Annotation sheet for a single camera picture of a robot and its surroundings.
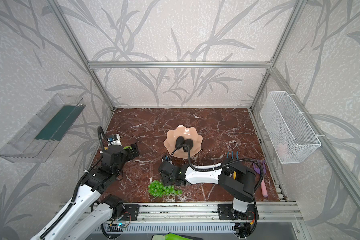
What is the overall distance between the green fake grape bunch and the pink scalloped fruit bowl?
20 cm

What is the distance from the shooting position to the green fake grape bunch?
30.9 inches

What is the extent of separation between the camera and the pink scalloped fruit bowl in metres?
0.95
